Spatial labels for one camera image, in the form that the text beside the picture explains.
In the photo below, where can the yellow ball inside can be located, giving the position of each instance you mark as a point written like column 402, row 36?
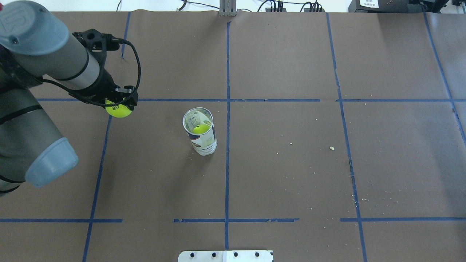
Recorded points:
column 201, row 129

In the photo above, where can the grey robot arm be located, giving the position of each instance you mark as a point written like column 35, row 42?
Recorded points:
column 38, row 48

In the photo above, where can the grey metal bracket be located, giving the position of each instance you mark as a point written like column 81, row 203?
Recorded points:
column 228, row 8

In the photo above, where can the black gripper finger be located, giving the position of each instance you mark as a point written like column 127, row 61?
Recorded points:
column 131, row 106

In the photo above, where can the yellow tennis ball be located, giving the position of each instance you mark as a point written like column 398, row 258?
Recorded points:
column 118, row 111

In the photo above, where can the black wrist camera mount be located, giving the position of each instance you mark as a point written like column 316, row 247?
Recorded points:
column 98, row 44

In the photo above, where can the clear tennis ball can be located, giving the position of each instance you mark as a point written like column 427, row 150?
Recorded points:
column 206, row 143

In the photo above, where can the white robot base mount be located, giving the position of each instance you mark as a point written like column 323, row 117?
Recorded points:
column 226, row 256

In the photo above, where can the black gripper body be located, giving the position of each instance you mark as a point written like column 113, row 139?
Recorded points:
column 106, row 86

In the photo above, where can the black equipment box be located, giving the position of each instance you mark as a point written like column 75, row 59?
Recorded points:
column 396, row 6

